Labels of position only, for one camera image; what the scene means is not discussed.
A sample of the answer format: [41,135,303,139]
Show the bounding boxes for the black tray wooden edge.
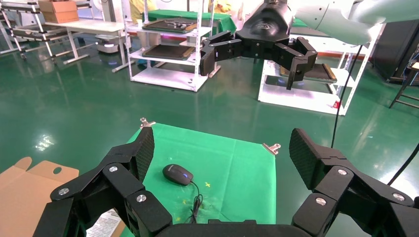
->
[280,63,338,83]

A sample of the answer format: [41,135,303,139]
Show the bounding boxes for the green table cloth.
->
[119,122,277,237]

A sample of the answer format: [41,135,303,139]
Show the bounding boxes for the black hanging cable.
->
[331,45,363,149]
[387,144,419,186]

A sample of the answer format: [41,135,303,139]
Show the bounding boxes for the empty black tray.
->
[141,44,196,62]

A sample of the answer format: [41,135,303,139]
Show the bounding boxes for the black metal stool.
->
[388,62,419,110]

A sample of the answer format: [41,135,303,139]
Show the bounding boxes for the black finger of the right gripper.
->
[200,30,243,77]
[274,37,318,90]

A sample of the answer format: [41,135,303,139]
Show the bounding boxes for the white work table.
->
[44,19,131,73]

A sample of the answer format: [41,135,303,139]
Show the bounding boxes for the open brown cardboard box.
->
[0,157,126,237]

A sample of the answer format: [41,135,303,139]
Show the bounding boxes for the black and white pipe rack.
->
[0,0,92,61]

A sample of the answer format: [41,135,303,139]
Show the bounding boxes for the black cabinet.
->
[371,19,419,82]

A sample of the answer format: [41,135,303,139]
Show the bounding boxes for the white mobile floor robot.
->
[95,34,120,54]

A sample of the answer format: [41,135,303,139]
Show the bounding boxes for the black computer mouse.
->
[163,164,194,187]

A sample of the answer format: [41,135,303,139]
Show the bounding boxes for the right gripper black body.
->
[235,0,293,60]

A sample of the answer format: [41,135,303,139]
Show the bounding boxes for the narrow white shelf rack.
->
[122,0,221,92]

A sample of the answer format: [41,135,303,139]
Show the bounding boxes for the wide white shelf rack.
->
[257,23,385,116]

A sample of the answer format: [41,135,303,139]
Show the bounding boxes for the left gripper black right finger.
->
[289,128,419,237]

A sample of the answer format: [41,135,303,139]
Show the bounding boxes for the black data cable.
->
[188,181,204,225]

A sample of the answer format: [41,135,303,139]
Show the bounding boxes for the person in yellow shirt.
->
[129,0,158,23]

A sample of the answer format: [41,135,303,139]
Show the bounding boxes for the black tray with tools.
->
[142,19,198,35]

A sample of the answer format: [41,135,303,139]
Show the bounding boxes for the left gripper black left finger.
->
[33,126,173,237]

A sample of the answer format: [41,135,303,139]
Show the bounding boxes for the closed brown cardboard box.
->
[38,0,80,24]

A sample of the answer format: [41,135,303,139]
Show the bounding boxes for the green covered background table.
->
[148,9,237,35]

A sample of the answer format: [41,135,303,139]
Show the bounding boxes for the white printed paper leaflet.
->
[85,209,123,237]

